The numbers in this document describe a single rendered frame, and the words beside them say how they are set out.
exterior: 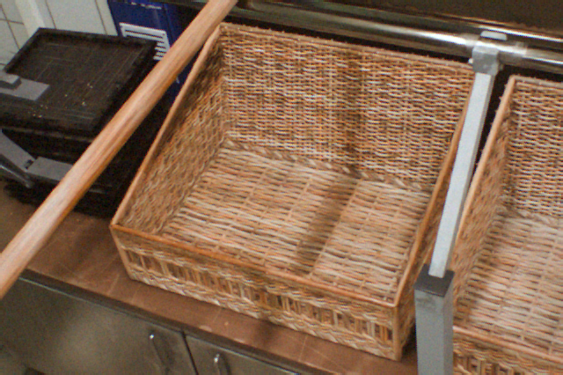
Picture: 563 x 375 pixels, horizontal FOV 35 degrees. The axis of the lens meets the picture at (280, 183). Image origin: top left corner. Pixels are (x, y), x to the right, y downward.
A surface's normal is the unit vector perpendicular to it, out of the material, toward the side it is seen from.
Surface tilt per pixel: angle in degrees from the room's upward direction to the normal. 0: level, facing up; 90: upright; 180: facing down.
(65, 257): 0
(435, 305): 90
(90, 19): 90
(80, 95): 0
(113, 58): 0
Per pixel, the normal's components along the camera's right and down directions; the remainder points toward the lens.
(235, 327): -0.14, -0.70
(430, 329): -0.44, 0.68
